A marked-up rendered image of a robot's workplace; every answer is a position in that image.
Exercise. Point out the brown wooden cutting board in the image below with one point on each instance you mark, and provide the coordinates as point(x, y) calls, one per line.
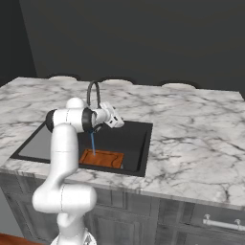
point(105, 159)

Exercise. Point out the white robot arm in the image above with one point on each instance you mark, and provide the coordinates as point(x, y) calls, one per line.
point(63, 159)

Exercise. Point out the grey cabinet run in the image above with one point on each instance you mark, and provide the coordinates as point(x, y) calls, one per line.
point(143, 213)

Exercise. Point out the white stool seat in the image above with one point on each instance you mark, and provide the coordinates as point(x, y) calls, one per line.
point(178, 85)
point(63, 77)
point(116, 81)

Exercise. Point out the blue water stream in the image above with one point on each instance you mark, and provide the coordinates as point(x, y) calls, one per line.
point(93, 143)

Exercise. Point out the black gooseneck faucet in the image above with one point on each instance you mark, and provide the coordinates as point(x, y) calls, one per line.
point(90, 92)

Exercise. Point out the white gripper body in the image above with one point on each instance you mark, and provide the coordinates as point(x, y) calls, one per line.
point(112, 115)

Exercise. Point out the black sink basin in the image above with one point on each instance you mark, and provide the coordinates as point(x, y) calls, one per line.
point(134, 143)

